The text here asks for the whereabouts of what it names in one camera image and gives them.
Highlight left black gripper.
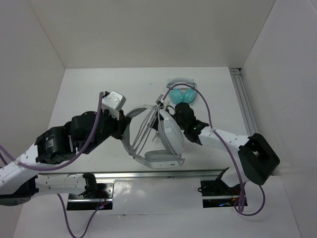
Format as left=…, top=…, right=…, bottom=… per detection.
left=82, top=106, right=131, bottom=154

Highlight grey white headphones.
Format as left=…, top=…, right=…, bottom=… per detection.
left=121, top=105, right=185, bottom=170

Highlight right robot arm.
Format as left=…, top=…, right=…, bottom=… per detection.
left=173, top=103, right=280, bottom=194

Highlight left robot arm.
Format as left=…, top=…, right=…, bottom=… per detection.
left=0, top=110, right=131, bottom=206

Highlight teal headphones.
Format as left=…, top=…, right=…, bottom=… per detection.
left=166, top=77, right=197, bottom=105

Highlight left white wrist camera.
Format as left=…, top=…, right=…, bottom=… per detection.
left=102, top=91, right=126, bottom=120

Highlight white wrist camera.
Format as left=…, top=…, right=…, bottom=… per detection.
left=156, top=94, right=170, bottom=110
left=102, top=91, right=126, bottom=120

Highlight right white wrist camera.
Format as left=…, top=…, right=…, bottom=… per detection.
left=156, top=94, right=170, bottom=110

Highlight aluminium front rail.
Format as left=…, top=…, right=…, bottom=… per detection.
left=37, top=168, right=231, bottom=181

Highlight aluminium side rail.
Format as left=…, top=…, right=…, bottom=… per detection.
left=229, top=68, right=258, bottom=135

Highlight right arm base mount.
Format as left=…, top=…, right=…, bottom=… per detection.
left=197, top=168, right=241, bottom=208

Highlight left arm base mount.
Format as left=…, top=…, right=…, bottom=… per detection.
left=58, top=173, right=114, bottom=211

